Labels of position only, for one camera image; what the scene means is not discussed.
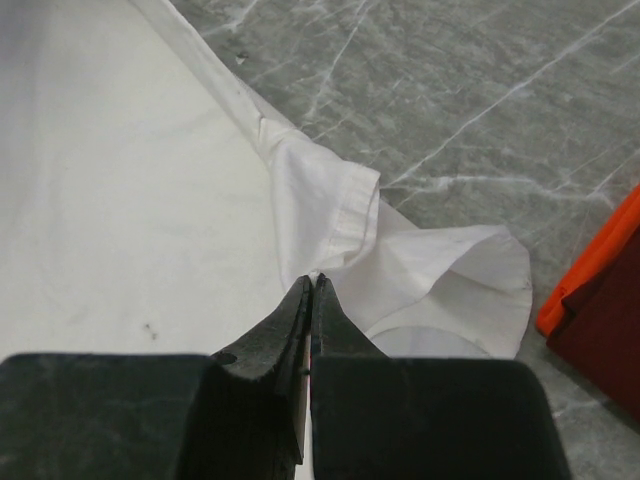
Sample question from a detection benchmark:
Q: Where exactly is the folded maroon t-shirt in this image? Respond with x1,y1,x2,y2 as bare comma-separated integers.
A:
547,242,639,419

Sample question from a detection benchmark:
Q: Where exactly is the cream white t-shirt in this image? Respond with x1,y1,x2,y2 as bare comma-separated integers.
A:
0,0,532,480

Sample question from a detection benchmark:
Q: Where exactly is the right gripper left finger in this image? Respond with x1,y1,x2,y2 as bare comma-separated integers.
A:
212,276,311,465

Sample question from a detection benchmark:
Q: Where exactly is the folded orange t-shirt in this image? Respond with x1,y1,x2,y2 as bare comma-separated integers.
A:
535,186,639,337

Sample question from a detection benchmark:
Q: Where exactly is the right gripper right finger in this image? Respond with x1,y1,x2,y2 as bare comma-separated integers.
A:
310,274,390,373

